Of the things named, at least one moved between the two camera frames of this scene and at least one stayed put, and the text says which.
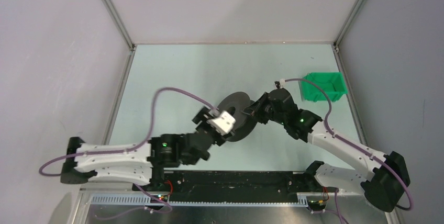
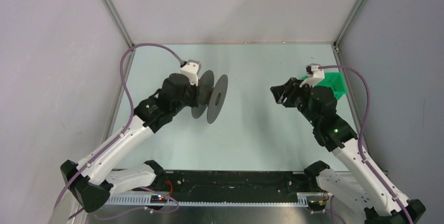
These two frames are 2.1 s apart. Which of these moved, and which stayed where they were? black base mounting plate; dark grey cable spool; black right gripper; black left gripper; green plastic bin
Moved: black left gripper; dark grey cable spool; black right gripper
Stayed: black base mounting plate; green plastic bin
